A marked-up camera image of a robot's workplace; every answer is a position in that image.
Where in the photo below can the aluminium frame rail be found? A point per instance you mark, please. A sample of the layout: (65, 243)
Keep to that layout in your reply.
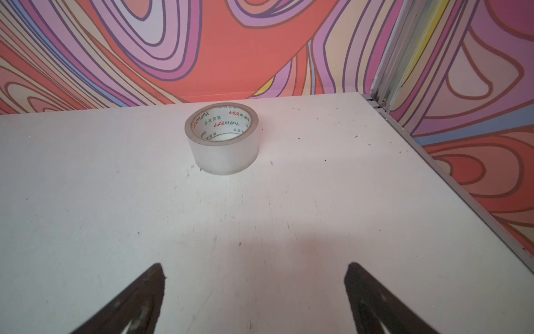
(456, 82)

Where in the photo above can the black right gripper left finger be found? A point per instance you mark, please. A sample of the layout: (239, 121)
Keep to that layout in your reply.
(135, 310)

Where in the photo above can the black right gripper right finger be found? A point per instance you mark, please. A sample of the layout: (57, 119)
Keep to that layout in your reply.
(375, 309)

